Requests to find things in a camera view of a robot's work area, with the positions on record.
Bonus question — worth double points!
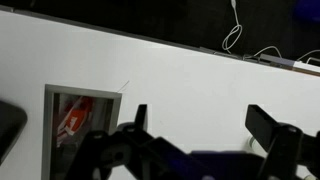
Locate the white floor cable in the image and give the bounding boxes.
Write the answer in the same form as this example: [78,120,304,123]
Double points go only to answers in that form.
[221,0,320,64]

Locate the black landfill bin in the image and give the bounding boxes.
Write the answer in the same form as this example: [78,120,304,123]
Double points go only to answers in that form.
[0,99,29,166]

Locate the orange white wrapper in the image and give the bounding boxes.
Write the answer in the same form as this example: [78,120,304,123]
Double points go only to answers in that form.
[55,95,95,148]

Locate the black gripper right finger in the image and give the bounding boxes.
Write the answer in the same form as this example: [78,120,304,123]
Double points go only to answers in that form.
[244,104,280,153]

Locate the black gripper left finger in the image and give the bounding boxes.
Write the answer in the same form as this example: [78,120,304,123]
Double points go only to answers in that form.
[134,103,149,132]

